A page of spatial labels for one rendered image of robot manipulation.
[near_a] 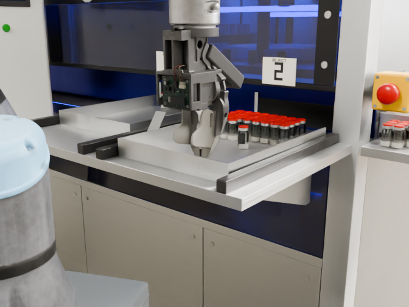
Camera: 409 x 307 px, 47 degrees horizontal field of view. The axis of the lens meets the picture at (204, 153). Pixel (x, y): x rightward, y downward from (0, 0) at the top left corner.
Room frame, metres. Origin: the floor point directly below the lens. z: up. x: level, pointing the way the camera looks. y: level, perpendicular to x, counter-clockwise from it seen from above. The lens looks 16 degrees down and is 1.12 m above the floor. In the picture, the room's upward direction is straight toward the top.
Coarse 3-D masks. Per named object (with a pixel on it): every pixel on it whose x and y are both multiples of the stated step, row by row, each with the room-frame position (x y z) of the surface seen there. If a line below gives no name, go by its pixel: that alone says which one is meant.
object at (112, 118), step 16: (144, 96) 1.38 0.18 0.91; (64, 112) 1.14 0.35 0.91; (80, 112) 1.20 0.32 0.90; (96, 112) 1.24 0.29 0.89; (112, 112) 1.28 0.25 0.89; (128, 112) 1.30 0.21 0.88; (144, 112) 1.30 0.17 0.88; (176, 112) 1.30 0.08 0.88; (80, 128) 1.10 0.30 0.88; (96, 128) 1.06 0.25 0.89; (112, 128) 1.02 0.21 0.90; (128, 128) 0.99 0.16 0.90
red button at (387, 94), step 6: (384, 84) 0.88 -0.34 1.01; (390, 84) 0.87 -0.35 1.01; (378, 90) 0.88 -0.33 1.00; (384, 90) 0.87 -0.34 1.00; (390, 90) 0.87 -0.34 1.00; (396, 90) 0.87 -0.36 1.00; (378, 96) 0.88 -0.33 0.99; (384, 96) 0.87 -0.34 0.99; (390, 96) 0.87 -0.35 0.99; (396, 96) 0.86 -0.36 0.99; (384, 102) 0.87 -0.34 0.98; (390, 102) 0.87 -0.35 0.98
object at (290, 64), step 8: (264, 64) 1.08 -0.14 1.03; (272, 64) 1.07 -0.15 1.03; (288, 64) 1.04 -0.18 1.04; (264, 72) 1.08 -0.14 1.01; (272, 72) 1.07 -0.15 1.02; (288, 72) 1.04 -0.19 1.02; (264, 80) 1.08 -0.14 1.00; (272, 80) 1.07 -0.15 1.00; (280, 80) 1.05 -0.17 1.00; (288, 80) 1.04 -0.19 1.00
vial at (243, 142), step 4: (240, 128) 0.90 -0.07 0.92; (240, 132) 0.90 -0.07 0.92; (244, 132) 0.90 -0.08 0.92; (248, 132) 0.91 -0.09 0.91; (240, 136) 0.90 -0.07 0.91; (244, 136) 0.90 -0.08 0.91; (248, 136) 0.90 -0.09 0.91; (240, 140) 0.90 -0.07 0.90; (244, 140) 0.90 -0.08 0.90; (248, 140) 0.90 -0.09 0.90; (240, 144) 0.90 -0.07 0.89; (244, 144) 0.90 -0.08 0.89; (240, 148) 0.90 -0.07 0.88; (244, 148) 0.90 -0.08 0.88
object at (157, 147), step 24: (120, 144) 0.85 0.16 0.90; (144, 144) 0.81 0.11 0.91; (168, 144) 0.94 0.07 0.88; (216, 144) 0.94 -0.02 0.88; (264, 144) 0.94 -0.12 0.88; (288, 144) 0.84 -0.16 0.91; (168, 168) 0.77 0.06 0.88; (192, 168) 0.74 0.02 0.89; (216, 168) 0.71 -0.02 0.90; (240, 168) 0.72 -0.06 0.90
